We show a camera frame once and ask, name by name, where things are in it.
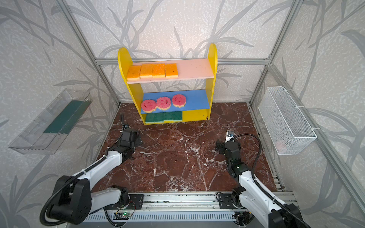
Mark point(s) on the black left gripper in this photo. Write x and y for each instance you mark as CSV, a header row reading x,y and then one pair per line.
x,y
134,137

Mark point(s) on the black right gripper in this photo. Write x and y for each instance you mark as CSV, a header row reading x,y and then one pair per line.
x,y
228,146

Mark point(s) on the green sponge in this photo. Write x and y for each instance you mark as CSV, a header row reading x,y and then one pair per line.
x,y
150,118
177,116
159,118
168,116

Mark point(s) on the pink smiley sponge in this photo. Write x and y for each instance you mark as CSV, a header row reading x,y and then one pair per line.
x,y
179,100
163,103
148,106

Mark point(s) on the orange sponge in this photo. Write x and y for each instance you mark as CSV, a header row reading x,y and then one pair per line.
x,y
171,71
146,71
158,71
133,73

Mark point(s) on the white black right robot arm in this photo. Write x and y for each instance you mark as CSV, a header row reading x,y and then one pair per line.
x,y
252,194

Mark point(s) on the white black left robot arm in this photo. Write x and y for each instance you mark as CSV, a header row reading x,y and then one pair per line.
x,y
73,200

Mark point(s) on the yellow shelf with coloured boards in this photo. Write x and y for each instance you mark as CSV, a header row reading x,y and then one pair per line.
x,y
196,81

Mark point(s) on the green pad in clear bin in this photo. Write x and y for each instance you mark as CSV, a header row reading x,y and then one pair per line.
x,y
66,120

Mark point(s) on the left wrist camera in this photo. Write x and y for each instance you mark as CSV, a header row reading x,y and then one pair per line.
x,y
125,126

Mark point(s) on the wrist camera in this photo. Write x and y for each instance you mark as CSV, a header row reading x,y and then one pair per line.
x,y
229,135
125,126

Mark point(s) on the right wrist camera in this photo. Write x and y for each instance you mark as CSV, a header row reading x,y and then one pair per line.
x,y
229,135

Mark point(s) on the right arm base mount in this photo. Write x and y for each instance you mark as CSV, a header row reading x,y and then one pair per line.
x,y
225,201

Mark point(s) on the aluminium front rail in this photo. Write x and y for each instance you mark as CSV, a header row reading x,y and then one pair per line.
x,y
179,201

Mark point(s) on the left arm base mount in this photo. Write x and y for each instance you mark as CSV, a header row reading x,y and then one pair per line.
x,y
135,203

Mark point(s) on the white wire mesh basket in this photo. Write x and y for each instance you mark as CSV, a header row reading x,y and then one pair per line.
x,y
288,128

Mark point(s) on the clear plastic wall bin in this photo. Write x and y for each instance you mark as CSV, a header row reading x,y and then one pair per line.
x,y
33,140

